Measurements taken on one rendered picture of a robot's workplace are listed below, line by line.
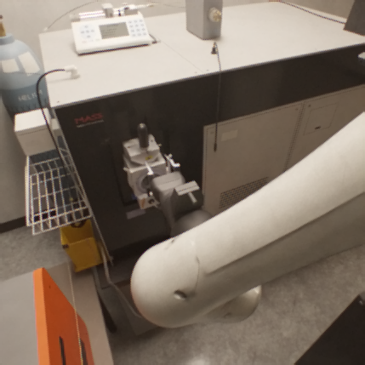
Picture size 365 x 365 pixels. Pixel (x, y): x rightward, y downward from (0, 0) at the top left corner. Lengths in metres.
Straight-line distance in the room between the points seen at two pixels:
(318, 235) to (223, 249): 0.09
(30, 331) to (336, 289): 1.81
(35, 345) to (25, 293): 0.12
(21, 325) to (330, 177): 0.66
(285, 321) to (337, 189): 1.71
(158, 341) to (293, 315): 0.82
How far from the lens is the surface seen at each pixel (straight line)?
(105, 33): 1.04
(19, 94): 1.54
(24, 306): 0.76
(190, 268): 0.31
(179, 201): 0.50
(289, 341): 1.90
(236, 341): 1.83
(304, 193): 0.26
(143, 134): 0.73
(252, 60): 0.90
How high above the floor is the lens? 1.74
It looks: 43 degrees down
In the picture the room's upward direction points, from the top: 2 degrees counter-clockwise
